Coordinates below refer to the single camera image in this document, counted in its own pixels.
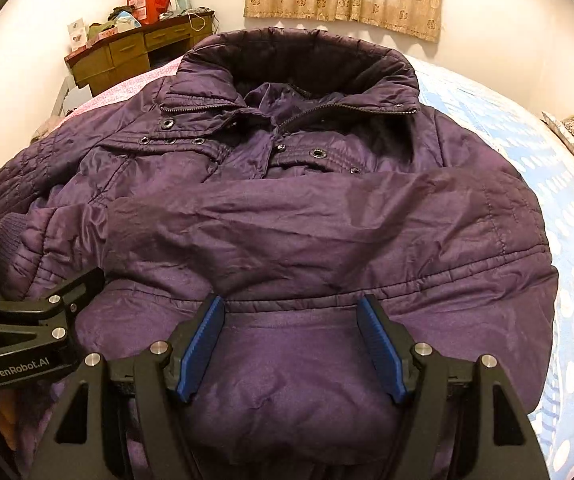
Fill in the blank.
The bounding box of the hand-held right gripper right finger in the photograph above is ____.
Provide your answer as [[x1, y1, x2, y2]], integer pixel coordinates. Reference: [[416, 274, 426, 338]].
[[357, 294, 550, 480]]

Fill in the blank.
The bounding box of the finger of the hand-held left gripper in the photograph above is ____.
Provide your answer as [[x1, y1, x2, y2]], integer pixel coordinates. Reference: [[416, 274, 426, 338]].
[[0, 267, 107, 360]]

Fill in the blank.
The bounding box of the blue dotted bed sheet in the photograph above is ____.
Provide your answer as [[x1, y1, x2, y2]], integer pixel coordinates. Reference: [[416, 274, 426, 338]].
[[407, 55, 574, 480]]

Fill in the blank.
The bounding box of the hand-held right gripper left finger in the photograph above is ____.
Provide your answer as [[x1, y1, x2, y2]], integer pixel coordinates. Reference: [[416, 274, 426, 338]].
[[27, 294, 226, 480]]

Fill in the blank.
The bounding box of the small white box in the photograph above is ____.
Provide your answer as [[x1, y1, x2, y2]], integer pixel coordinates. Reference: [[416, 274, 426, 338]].
[[67, 17, 91, 53]]

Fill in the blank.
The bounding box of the white cardboard box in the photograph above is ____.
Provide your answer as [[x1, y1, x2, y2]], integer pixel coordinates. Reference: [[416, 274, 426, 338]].
[[53, 77, 94, 117]]

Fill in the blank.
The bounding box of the wooden wardrobe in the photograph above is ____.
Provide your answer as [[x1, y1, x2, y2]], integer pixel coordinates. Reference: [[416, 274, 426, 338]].
[[64, 10, 218, 97]]

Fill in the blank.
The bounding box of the purple padded jacket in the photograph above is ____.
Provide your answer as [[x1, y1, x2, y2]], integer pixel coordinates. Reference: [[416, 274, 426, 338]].
[[0, 29, 560, 480]]

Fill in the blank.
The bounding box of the red cardboard box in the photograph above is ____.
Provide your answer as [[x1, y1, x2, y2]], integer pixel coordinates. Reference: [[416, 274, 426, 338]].
[[127, 0, 170, 26]]

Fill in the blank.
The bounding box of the pink fleece blanket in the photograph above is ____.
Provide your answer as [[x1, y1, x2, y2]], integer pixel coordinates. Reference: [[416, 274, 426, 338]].
[[31, 52, 193, 142]]

